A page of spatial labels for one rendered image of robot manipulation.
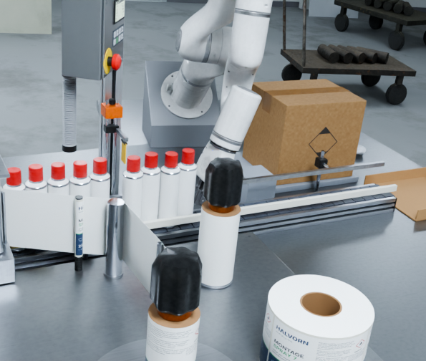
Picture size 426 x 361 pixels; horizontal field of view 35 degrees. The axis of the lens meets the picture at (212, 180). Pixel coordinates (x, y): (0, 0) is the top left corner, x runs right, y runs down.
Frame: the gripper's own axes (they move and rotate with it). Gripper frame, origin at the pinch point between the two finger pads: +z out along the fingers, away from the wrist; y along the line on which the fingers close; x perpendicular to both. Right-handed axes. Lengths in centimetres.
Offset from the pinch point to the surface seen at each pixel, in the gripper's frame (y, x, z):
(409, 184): -9, 83, -18
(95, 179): 1.4, -31.5, 1.0
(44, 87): -390, 77, 72
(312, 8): -645, 485, -86
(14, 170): 1, -51, 3
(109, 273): 20.1, -28.6, 15.7
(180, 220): 4.3, -5.9, 6.1
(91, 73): -0.3, -41.2, -23.2
